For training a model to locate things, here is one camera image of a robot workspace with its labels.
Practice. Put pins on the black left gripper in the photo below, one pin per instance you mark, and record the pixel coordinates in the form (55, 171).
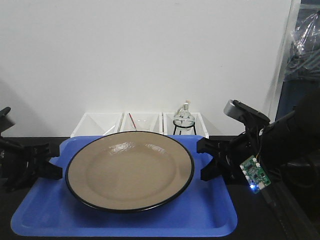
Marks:
(20, 165)

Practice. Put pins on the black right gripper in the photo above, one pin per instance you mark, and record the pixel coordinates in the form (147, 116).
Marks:
(228, 153)

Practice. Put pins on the blue plastic tray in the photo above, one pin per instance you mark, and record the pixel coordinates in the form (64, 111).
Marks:
(204, 209)

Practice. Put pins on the beige plate black rim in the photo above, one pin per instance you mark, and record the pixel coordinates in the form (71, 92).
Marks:
(130, 171)

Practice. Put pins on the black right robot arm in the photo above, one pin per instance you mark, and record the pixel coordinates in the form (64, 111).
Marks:
(273, 144)

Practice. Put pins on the blue perforated cabinet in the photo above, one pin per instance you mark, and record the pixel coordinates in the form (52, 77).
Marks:
(295, 92)

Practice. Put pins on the green circuit board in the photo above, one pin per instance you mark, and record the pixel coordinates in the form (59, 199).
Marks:
(254, 174)

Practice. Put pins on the round glass flask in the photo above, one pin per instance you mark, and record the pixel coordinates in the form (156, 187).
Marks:
(183, 113)

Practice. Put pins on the white bin left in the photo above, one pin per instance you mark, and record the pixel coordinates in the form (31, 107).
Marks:
(96, 124)

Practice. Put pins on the white bin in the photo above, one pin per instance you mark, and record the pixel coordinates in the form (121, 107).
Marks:
(96, 124)
(169, 127)
(154, 119)

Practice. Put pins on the white bin right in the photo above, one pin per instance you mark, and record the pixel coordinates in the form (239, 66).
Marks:
(169, 127)

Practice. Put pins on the white bin middle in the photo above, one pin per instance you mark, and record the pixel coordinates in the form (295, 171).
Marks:
(154, 119)

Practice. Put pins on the glass beaker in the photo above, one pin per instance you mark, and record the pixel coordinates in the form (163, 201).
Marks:
(141, 125)

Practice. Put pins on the red glass stirring rod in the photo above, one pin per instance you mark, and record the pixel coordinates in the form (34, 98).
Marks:
(132, 121)

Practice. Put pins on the clear plastic wrapped equipment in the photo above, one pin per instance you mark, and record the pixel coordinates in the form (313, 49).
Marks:
(304, 57)

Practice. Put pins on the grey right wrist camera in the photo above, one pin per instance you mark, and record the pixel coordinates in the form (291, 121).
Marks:
(245, 114)

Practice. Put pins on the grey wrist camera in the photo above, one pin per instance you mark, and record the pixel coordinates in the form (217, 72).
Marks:
(5, 121)
(245, 114)

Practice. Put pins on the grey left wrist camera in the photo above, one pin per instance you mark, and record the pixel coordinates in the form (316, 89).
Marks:
(5, 121)

